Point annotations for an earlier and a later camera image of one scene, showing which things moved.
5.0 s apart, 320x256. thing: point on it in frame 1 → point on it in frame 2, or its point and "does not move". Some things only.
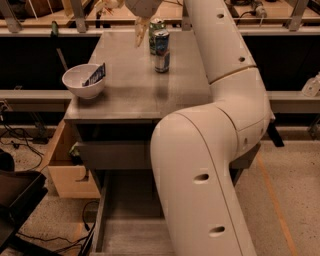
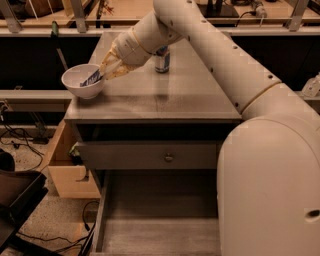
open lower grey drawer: (131, 220) does not move
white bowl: (75, 75) does not move
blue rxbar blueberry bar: (97, 76) does not move
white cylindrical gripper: (144, 7) → (130, 50)
